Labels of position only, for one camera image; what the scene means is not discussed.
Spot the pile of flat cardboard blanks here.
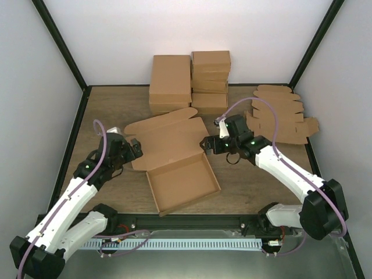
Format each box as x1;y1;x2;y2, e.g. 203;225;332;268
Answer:
253;85;304;116

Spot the top left stacked cardboard box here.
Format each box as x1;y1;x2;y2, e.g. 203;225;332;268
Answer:
149;55;191;103

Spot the large cardboard box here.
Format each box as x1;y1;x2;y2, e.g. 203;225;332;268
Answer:
124;107;221;216

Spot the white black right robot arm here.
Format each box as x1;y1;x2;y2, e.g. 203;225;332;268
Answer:
199;115;348;240

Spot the clear plastic sheet cover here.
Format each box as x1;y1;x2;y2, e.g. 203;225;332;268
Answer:
60;231;356;278

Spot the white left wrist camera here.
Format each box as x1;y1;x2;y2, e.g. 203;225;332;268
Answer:
106;127;122;135

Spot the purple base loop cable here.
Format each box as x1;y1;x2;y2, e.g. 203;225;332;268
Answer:
95;229;152;258
264;232;307;257

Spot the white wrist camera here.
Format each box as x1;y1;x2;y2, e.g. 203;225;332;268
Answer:
106;127;122;135
214;116;230;139

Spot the purple base loop cable left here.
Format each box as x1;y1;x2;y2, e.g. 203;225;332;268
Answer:
95;229;152;258

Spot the top right stacked cardboard box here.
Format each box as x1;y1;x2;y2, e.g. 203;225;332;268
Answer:
191;51;231;73

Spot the front right folded cardboard box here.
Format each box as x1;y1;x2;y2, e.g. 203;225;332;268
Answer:
191;93;228;115

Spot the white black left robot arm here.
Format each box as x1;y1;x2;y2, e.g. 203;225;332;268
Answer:
10;131;143;278

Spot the black aluminium front rail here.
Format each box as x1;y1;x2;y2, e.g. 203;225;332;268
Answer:
37;213;344;230

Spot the black right frame post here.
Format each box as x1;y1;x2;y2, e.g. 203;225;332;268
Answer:
289;0;345;89

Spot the black left frame post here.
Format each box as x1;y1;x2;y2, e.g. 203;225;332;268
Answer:
32;0;88;91

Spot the top flat cardboard blank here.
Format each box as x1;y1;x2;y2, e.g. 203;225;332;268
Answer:
245;109;319;145

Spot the black frame post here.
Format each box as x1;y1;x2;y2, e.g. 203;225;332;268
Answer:
32;0;88;91
289;0;345;89

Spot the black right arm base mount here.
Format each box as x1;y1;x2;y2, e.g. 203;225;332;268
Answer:
239;214;282;238

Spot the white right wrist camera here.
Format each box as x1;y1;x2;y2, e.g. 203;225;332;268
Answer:
214;116;230;139

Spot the light blue slotted cable duct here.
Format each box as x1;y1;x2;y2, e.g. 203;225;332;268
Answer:
81;238;262;252

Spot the purple base loop cable right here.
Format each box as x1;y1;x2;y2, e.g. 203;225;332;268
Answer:
264;232;307;257

